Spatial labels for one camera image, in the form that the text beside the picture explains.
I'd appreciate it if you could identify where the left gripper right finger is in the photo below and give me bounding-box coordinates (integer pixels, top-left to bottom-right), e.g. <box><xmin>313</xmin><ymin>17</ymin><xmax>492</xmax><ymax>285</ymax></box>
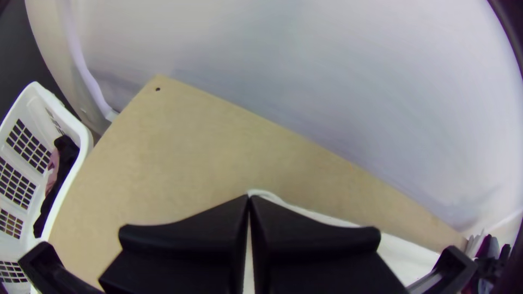
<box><xmin>250</xmin><ymin>195</ymin><xmax>410</xmax><ymax>294</ymax></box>

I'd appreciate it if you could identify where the white t-shirt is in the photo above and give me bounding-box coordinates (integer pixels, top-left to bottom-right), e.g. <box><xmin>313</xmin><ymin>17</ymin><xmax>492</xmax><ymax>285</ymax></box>
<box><xmin>243</xmin><ymin>189</ymin><xmax>444</xmax><ymax>294</ymax></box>

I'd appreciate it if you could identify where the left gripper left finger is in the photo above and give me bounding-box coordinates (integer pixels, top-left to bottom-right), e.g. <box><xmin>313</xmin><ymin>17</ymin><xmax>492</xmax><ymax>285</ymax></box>
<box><xmin>99</xmin><ymin>194</ymin><xmax>251</xmax><ymax>294</ymax></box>

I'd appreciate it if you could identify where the white laundry basket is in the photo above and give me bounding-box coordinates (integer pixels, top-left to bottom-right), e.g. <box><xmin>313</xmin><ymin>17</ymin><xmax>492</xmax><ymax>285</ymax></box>
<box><xmin>0</xmin><ymin>81</ymin><xmax>94</xmax><ymax>294</ymax></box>

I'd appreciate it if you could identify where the heap of clothes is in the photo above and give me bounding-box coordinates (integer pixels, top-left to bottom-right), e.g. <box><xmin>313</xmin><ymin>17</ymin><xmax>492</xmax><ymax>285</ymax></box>
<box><xmin>32</xmin><ymin>134</ymin><xmax>81</xmax><ymax>239</ymax></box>

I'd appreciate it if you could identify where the pile of folded clothes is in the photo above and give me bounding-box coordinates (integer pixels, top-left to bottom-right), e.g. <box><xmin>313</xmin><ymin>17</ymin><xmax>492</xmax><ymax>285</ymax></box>
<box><xmin>461</xmin><ymin>231</ymin><xmax>514</xmax><ymax>294</ymax></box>

